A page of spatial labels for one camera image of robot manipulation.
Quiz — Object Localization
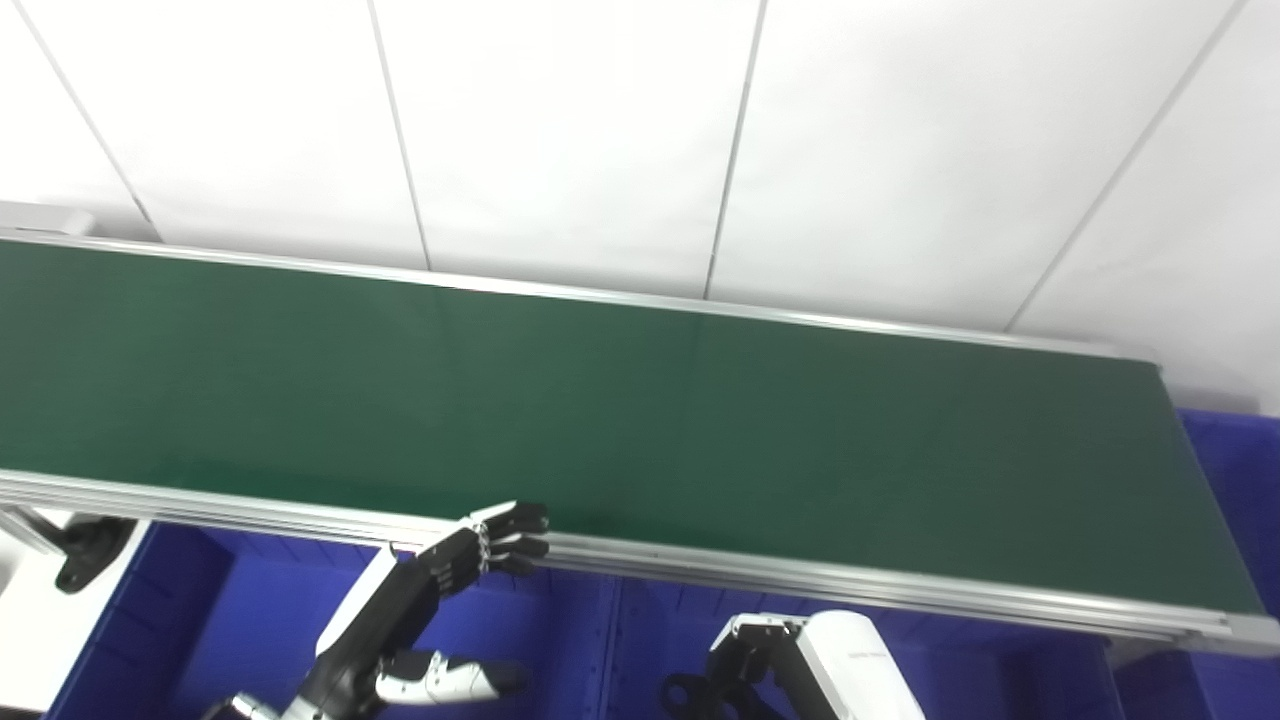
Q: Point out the black conveyor leg bracket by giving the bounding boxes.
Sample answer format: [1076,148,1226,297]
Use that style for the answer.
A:
[52,514,138,595]

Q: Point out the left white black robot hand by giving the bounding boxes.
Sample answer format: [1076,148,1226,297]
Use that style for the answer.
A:
[298,499,553,720]

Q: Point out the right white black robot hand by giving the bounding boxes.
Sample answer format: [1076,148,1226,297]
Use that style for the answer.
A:
[708,609,927,720]

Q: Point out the green conveyor belt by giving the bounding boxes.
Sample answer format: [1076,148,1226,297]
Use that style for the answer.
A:
[0,200,1280,659]

